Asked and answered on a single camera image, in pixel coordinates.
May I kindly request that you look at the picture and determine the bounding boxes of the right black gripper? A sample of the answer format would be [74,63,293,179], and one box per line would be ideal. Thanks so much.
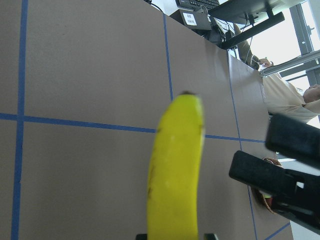
[229,114,320,232]

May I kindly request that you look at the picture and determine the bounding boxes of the yellow banana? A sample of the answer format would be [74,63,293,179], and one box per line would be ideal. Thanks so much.
[146,91,205,240]

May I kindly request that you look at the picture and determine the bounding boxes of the seated person beige jacket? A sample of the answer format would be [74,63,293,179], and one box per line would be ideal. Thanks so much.
[233,23,320,125]

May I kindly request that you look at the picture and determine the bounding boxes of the black monitor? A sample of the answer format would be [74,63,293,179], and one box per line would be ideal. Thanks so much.
[208,0,290,50]

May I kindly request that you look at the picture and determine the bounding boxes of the black box with label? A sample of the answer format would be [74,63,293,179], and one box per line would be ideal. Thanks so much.
[170,9,212,31]

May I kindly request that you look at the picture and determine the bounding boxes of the black keyboard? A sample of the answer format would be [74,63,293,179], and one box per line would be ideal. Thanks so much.
[175,0,220,10]

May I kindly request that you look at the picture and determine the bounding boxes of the brown paper table cover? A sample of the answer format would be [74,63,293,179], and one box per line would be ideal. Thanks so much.
[0,0,293,240]

